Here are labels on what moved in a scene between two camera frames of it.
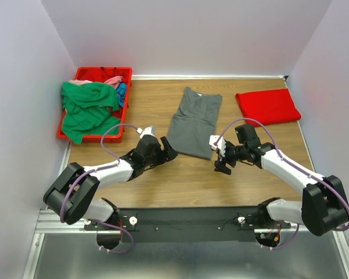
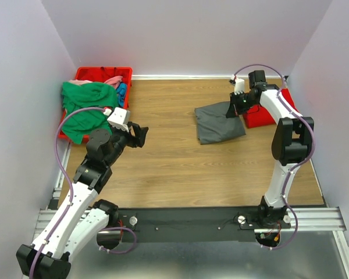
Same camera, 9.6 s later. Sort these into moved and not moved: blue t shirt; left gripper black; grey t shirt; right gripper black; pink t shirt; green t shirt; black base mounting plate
Moved: right gripper black; grey t shirt; left gripper black
Not moved: pink t shirt; green t shirt; blue t shirt; black base mounting plate
